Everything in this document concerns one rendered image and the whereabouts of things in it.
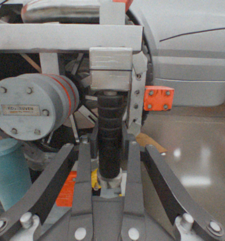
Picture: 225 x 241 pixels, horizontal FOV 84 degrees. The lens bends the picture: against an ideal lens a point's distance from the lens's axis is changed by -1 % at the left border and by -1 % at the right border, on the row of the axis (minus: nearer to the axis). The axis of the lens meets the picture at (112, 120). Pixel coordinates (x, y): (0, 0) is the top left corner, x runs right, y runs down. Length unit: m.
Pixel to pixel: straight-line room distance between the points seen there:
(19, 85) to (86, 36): 0.15
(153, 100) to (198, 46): 0.53
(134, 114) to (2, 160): 0.37
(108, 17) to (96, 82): 0.08
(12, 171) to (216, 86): 1.01
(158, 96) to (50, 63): 0.32
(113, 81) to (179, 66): 0.69
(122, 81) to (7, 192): 0.42
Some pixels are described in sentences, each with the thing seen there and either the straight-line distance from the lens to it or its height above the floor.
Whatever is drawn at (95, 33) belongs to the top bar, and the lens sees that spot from 0.20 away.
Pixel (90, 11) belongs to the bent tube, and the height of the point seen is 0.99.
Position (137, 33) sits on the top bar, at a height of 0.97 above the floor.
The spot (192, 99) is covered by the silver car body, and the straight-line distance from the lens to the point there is 0.89.
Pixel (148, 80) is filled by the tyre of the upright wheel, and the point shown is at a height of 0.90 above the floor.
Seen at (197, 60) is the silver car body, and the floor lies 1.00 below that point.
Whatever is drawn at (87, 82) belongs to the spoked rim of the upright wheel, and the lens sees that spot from 0.49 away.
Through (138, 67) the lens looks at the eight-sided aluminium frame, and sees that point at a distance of 0.38.
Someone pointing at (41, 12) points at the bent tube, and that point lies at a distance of 0.23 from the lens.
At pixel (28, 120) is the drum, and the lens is 0.30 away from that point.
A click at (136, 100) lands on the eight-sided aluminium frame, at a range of 0.39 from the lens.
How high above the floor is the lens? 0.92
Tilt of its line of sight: 20 degrees down
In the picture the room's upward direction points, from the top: 1 degrees clockwise
